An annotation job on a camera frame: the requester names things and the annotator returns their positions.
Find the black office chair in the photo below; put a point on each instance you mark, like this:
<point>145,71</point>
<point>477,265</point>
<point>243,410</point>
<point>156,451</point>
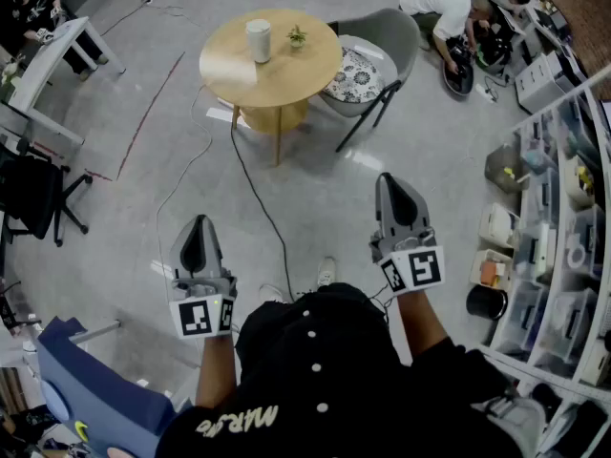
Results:
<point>28,198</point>

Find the white paper sheet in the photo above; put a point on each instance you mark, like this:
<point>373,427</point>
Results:
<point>219,113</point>

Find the white desk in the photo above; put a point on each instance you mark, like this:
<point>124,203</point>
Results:
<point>52,55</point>

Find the white shelving rack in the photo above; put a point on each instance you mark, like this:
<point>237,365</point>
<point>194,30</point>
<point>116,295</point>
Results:
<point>563,236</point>

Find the patterned seat cushion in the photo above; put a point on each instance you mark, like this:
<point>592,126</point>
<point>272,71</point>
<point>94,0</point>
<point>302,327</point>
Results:
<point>355,77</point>

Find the person's right white shoe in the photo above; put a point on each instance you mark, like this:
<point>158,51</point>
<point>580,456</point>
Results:
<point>327,271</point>

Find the person's white shoe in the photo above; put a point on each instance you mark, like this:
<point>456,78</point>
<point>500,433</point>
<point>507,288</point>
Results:
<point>327,271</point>
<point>271,293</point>

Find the white cardboard box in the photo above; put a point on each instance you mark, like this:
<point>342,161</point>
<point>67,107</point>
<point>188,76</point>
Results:
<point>499,224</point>

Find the round wooden table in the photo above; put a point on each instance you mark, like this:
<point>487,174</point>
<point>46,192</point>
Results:
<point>286,74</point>

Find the grey waist pouch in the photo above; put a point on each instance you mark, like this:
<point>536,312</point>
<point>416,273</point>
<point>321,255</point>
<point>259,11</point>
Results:
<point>518,422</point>

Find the grey drawer cabinet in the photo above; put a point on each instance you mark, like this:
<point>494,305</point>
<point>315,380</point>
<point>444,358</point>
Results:
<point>539,84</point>

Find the grey metal basin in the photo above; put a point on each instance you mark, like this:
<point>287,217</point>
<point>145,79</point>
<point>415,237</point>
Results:
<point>503,167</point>

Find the person's right forearm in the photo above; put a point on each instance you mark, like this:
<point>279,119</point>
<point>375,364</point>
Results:
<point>422,322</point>

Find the person's black shirt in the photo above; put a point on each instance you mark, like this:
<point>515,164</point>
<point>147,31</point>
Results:
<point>334,380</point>

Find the person's left white shoe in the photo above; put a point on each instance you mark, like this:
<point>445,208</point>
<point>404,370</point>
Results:
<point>271,293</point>

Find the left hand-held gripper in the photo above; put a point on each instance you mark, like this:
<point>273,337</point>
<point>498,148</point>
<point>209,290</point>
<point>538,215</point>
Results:
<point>195,318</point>

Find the black round case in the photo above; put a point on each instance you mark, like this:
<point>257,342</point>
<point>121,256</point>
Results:
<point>458,81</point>

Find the white plastic housing with opening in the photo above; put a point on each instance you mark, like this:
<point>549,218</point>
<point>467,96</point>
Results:
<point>491,270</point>

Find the row of clear storage bins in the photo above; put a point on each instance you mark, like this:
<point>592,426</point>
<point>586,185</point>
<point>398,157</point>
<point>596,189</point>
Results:
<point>544,256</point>

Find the small potted plant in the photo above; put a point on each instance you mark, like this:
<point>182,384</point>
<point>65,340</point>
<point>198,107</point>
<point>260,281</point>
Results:
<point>297,36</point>

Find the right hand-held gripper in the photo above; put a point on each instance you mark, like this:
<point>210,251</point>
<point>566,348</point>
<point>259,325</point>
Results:
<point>420,267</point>

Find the person's left forearm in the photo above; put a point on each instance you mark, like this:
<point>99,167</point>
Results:
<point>217,370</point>

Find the grey shell chair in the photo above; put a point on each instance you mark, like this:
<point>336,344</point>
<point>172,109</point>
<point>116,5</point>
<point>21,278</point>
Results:
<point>382,29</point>

